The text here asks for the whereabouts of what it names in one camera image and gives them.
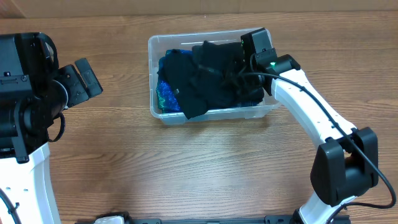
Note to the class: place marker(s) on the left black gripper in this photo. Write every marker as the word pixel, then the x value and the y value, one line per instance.
pixel 76 86

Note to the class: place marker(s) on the black garment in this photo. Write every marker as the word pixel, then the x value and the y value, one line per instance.
pixel 222 60
pixel 226 93
pixel 179 69

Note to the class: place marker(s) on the blue denim jeans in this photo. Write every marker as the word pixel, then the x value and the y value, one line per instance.
pixel 249 102

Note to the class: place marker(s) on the sparkly blue fabric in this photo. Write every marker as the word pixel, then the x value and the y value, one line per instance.
pixel 166 101

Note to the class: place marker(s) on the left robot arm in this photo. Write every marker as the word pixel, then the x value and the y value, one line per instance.
pixel 35 91

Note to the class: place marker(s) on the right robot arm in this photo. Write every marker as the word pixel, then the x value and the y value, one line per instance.
pixel 342 169

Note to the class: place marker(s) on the clear plastic storage bin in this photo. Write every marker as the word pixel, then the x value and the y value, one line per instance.
pixel 157 47

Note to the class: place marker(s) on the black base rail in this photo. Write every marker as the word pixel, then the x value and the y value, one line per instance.
pixel 199 221

